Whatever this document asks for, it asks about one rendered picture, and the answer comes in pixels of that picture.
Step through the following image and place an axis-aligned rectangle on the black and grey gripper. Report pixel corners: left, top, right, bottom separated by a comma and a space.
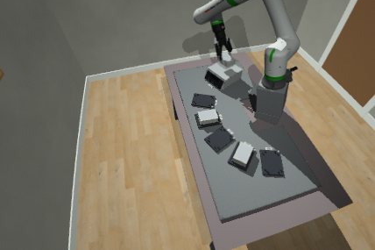
215, 30, 233, 64

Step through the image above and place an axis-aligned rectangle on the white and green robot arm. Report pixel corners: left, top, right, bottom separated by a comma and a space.
194, 0, 301, 90

